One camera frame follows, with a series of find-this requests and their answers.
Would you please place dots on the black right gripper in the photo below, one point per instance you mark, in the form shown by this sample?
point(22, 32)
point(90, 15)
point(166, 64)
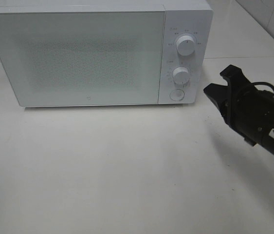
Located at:
point(244, 108)

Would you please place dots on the white timer knob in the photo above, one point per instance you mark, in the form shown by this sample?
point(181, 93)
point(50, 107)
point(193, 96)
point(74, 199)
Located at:
point(181, 75)

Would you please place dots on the round door release button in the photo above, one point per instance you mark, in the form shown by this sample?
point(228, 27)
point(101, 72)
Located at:
point(177, 95)

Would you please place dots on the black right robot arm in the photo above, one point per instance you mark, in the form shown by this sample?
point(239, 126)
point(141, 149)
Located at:
point(246, 107)

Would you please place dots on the upper white power knob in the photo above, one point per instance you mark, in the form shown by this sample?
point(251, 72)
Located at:
point(186, 44)

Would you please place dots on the white microwave oven body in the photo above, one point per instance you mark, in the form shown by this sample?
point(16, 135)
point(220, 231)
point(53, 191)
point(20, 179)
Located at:
point(181, 17)

